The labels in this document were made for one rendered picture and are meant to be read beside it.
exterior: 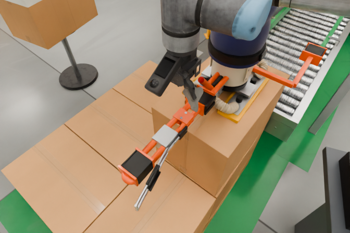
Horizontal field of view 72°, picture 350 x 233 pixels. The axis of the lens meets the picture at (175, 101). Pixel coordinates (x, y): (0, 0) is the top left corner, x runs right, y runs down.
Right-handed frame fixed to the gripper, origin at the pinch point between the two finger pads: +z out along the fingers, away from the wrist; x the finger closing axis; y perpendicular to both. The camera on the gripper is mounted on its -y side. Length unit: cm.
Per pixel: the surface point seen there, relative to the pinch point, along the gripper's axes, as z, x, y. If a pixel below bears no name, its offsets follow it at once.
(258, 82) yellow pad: 24, -10, 51
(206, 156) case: 36.1, -9.7, 9.2
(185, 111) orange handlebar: 12.8, 1.3, 7.7
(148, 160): 12.0, -2.0, -15.5
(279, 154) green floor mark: 121, -37, 92
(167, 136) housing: 12.8, -0.6, -4.5
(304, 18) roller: 69, 5, 212
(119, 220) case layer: 67, 11, -28
